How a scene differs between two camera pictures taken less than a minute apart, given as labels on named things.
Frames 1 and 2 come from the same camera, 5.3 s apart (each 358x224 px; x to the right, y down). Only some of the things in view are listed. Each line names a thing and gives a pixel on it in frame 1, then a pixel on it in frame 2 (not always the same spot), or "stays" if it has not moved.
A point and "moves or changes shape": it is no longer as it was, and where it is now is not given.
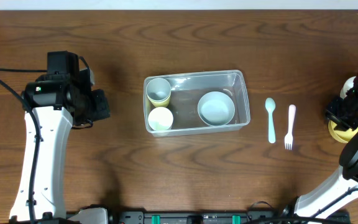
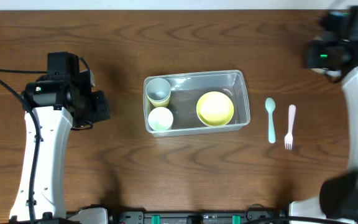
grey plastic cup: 158,89 stays
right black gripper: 336,112 to 314,58
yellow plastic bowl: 345,136 to 215,108
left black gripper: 101,104 stays
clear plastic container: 196,102 stays
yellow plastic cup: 163,104 stays
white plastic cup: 160,118 stays
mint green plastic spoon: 270,105 stays
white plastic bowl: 348,84 moves or changes shape
